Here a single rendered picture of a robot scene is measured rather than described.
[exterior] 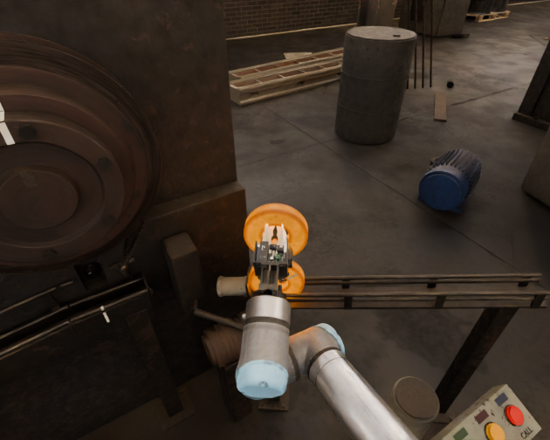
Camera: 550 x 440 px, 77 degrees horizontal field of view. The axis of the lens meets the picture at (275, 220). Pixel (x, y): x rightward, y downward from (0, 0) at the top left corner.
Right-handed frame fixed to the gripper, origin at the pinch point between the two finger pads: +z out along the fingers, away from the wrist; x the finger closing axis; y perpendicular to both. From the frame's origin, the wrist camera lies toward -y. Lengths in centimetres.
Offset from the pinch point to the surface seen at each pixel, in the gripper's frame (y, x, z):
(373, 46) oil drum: -75, -58, 224
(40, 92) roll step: 37, 37, 0
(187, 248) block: -12.6, 25.1, 0.2
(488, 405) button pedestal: -24, -51, -32
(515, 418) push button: -24, -57, -34
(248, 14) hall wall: -242, 106, 651
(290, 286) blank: -22.2, -3.7, -5.3
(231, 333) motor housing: -36.4, 13.7, -15.3
